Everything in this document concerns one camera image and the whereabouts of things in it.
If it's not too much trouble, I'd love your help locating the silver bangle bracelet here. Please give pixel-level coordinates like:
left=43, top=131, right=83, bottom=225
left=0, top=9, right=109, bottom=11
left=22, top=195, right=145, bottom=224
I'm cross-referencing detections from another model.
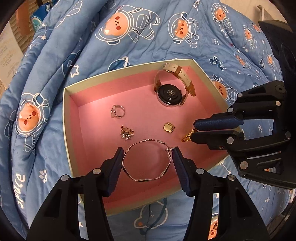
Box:
left=121, top=138, right=174, bottom=182

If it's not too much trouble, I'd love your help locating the gold chunky ring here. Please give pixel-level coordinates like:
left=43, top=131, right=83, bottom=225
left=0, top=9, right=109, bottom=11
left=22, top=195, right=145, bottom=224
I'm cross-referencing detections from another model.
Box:
left=181, top=128, right=196, bottom=143

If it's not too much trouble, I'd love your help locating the silver snowflake brooch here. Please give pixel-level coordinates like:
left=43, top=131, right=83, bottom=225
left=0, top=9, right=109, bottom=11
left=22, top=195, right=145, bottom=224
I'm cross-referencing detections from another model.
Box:
left=120, top=126, right=134, bottom=140

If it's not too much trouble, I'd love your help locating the rose gold wrist watch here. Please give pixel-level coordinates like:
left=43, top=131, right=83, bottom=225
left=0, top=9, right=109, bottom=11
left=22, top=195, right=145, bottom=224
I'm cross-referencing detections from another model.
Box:
left=154, top=62, right=196, bottom=107

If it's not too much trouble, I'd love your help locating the silver heart ring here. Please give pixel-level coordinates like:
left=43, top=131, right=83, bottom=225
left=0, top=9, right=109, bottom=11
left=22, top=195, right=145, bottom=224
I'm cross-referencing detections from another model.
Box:
left=110, top=104, right=126, bottom=119

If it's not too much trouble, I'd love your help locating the mint box pink interior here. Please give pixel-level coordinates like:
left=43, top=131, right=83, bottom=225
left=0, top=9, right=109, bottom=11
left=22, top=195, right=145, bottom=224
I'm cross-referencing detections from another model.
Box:
left=63, top=59, right=227, bottom=215

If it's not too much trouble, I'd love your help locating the blue space bear quilt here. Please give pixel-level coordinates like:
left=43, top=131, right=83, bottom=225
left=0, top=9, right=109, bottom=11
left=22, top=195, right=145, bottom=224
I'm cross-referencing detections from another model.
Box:
left=1, top=1, right=295, bottom=240

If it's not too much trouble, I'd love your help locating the white tall cardboard box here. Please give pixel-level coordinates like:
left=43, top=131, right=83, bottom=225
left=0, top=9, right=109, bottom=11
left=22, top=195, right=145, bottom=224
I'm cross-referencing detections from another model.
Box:
left=0, top=22, right=23, bottom=89

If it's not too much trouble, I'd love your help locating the blue tissue pack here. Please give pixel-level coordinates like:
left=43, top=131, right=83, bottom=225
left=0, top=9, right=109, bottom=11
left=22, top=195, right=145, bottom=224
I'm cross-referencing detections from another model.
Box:
left=30, top=3, right=51, bottom=32

